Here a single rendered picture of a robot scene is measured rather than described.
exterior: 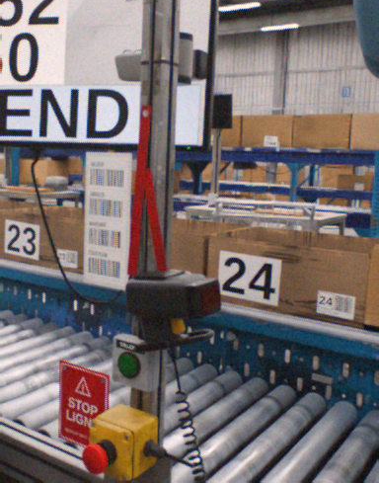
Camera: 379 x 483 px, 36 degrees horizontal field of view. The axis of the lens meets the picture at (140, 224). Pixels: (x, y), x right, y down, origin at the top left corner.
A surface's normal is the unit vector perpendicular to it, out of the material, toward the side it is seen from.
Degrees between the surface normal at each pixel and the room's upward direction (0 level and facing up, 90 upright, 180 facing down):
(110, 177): 90
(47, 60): 86
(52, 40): 86
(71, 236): 90
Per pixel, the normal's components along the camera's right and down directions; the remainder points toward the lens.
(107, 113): -0.28, 0.04
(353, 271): -0.58, 0.07
